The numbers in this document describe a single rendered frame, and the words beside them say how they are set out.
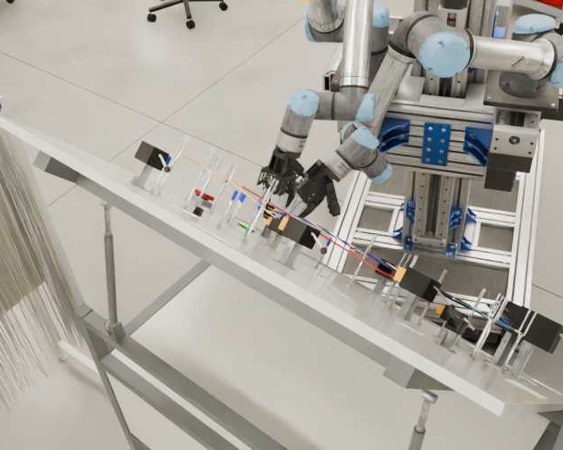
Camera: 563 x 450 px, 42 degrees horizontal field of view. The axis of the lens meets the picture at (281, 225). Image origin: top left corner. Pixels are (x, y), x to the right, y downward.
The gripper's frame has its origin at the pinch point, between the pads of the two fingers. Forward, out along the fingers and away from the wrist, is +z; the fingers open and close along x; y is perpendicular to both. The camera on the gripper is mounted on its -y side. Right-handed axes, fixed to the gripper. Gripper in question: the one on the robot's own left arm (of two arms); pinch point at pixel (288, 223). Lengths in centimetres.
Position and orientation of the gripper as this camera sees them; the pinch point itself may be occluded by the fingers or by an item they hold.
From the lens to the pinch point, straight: 215.3
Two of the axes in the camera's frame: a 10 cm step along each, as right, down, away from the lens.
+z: -7.1, 6.9, 1.3
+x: 2.3, 4.1, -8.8
